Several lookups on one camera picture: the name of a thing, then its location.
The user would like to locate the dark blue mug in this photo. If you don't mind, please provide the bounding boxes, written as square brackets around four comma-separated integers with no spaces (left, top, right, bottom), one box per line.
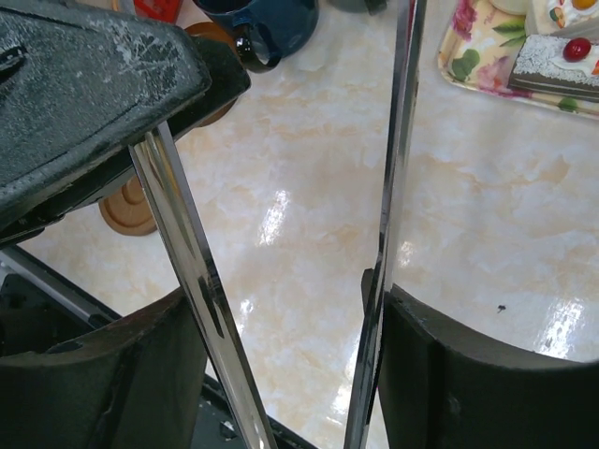
[195,0,319,73]

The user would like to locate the chocolate cake slice with cherry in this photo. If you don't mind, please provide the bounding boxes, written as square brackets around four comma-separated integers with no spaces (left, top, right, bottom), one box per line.
[508,35,598,103]

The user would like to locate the stainless steel food tongs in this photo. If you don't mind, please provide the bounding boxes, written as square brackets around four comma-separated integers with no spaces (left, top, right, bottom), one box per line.
[128,0,428,449]

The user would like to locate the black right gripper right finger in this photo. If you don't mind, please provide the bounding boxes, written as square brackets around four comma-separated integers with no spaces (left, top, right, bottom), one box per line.
[378,286,598,449]

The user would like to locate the red plastic basket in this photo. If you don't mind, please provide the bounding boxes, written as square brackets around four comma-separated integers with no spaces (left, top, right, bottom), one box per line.
[134,0,183,23]

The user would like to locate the dark green mug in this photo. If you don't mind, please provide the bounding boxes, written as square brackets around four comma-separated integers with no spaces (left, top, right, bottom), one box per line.
[328,0,387,15]

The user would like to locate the floral rectangular serving tray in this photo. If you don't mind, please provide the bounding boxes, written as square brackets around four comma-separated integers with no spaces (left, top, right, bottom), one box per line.
[437,0,599,118]

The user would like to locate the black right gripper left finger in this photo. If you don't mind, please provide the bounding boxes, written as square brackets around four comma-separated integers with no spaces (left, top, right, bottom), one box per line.
[1,289,207,448]

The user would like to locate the brown wooden coaster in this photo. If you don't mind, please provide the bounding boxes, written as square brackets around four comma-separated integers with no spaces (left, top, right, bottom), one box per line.
[185,22,251,127]
[99,176,157,237]

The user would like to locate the white cream cake slice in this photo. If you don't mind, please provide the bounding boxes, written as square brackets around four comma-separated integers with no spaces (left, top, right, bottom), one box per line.
[525,0,598,40]

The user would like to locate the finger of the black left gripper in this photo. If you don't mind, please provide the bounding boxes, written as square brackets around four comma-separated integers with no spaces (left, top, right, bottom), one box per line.
[0,9,252,244]

